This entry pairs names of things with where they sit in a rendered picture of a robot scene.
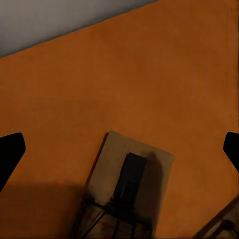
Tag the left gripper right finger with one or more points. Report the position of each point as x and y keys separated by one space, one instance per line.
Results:
x=231 y=148

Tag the mousetrap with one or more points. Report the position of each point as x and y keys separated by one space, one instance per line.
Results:
x=125 y=194
x=225 y=226

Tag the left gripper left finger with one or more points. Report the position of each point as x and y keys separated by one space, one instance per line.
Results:
x=12 y=149

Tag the cabinet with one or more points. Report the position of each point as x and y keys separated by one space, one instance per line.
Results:
x=165 y=74

